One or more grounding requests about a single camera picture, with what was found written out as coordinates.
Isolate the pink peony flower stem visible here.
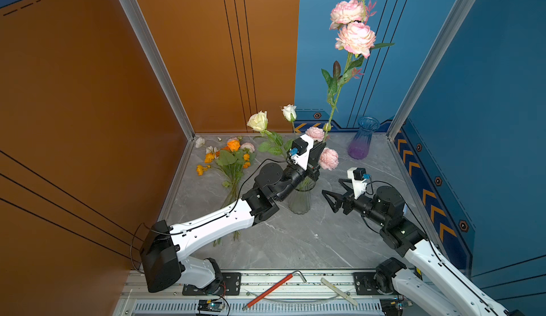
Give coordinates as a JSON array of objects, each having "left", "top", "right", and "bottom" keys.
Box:
[{"left": 321, "top": 0, "right": 392, "bottom": 135}]

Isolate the left circuit board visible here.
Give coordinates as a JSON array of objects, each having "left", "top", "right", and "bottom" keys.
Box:
[{"left": 196, "top": 300, "right": 228, "bottom": 315}]

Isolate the aluminium corner post right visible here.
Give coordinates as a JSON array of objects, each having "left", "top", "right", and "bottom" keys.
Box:
[{"left": 386, "top": 0, "right": 476, "bottom": 141}]

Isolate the white rose bud stem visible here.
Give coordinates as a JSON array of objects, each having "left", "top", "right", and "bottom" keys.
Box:
[{"left": 282, "top": 104, "right": 297, "bottom": 133}]

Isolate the circuit board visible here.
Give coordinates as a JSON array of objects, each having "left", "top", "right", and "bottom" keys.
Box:
[
  {"left": 380, "top": 299, "right": 412, "bottom": 316},
  {"left": 196, "top": 300, "right": 228, "bottom": 315}
]

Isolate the right circuit board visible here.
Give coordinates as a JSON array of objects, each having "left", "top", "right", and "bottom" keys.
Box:
[{"left": 380, "top": 299, "right": 412, "bottom": 316}]

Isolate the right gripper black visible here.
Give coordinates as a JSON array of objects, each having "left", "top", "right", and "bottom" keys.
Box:
[{"left": 323, "top": 178, "right": 390, "bottom": 230}]

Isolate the cream flat stick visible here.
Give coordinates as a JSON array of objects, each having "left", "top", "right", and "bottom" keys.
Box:
[{"left": 321, "top": 277, "right": 358, "bottom": 306}]

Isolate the red handled tool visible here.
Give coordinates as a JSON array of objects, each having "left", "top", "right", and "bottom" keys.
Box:
[{"left": 243, "top": 270, "right": 307, "bottom": 310}]

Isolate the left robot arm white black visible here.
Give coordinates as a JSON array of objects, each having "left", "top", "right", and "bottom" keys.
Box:
[{"left": 139, "top": 135, "right": 326, "bottom": 294}]

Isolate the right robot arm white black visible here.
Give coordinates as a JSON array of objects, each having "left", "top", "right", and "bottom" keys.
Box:
[{"left": 322, "top": 179, "right": 521, "bottom": 315}]

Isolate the clear glass vase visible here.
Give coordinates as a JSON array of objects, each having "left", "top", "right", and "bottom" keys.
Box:
[{"left": 288, "top": 177, "right": 316, "bottom": 215}]

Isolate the yellow orange poppy stem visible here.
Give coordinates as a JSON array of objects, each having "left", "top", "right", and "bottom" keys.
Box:
[{"left": 196, "top": 152, "right": 216, "bottom": 176}]

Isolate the cream white rose stem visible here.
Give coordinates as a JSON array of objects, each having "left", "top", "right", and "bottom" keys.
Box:
[{"left": 247, "top": 111, "right": 292, "bottom": 159}]

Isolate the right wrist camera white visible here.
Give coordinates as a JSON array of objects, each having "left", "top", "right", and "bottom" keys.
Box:
[{"left": 347, "top": 168, "right": 371, "bottom": 199}]

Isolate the pink carnation flower stem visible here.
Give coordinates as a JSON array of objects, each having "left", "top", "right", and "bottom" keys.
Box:
[{"left": 306, "top": 127, "right": 339, "bottom": 171}]

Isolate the blue purple glass vase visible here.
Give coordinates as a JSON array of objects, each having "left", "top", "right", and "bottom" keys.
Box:
[{"left": 348, "top": 116, "right": 380, "bottom": 160}]

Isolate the white small daisy flower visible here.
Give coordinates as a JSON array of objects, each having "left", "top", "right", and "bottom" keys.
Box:
[{"left": 195, "top": 137, "right": 206, "bottom": 148}]

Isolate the aluminium rail base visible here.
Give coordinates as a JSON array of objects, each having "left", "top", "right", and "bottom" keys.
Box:
[{"left": 114, "top": 269, "right": 425, "bottom": 315}]

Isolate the aluminium corner post left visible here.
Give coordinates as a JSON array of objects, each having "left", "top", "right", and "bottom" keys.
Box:
[{"left": 118, "top": 0, "right": 195, "bottom": 141}]

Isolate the aluminium corner post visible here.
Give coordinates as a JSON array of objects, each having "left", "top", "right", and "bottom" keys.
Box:
[
  {"left": 118, "top": 0, "right": 195, "bottom": 141},
  {"left": 386, "top": 0, "right": 476, "bottom": 141}
]

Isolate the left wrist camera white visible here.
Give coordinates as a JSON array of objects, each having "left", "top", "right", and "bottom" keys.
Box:
[{"left": 287, "top": 134, "right": 314, "bottom": 170}]

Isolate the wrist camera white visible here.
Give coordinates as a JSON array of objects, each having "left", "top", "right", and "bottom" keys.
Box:
[
  {"left": 287, "top": 134, "right": 314, "bottom": 170},
  {"left": 347, "top": 168, "right": 371, "bottom": 199}
]

